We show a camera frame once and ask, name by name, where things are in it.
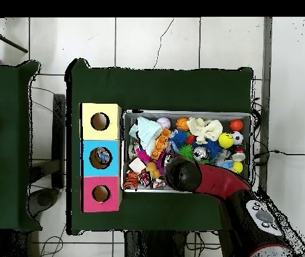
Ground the light blue knitted cloth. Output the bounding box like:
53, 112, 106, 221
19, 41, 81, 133
128, 116, 163, 156

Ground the small white baseball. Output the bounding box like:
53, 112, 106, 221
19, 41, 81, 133
156, 116, 171, 130

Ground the clear plastic packet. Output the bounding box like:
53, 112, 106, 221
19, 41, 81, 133
95, 147, 112, 165

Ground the cream waffle cloth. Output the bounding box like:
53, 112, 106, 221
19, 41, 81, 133
185, 116, 223, 145

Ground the small orange basketball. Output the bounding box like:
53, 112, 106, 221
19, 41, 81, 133
175, 116, 190, 132

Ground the black metal stand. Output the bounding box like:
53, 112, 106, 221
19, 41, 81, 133
29, 93, 66, 189

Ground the wooden box with three holes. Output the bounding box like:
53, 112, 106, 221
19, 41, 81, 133
80, 103, 122, 213

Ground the shallow silver mesh bin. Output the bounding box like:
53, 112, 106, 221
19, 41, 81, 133
120, 109, 255, 195

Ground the dark green table cloth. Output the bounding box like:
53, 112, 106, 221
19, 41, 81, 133
0, 60, 42, 232
65, 58, 254, 236

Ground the black tripod leg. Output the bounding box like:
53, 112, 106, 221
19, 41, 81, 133
0, 17, 29, 54

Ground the dark gray round base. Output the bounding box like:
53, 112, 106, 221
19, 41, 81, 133
29, 188, 60, 218

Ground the small soccer ball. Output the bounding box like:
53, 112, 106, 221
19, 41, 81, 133
231, 131, 244, 145

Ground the orange plastic compartment tray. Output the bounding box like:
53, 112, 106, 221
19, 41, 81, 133
150, 128, 173, 161

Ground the yellow smiley ball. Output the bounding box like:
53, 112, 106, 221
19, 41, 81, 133
217, 132, 234, 149

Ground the tiger plush toy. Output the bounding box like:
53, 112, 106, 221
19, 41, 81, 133
122, 171, 140, 190

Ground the black floor cable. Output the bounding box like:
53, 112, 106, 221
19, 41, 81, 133
253, 149, 305, 159

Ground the plain orange ball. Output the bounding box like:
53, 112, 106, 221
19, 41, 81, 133
229, 118, 244, 133

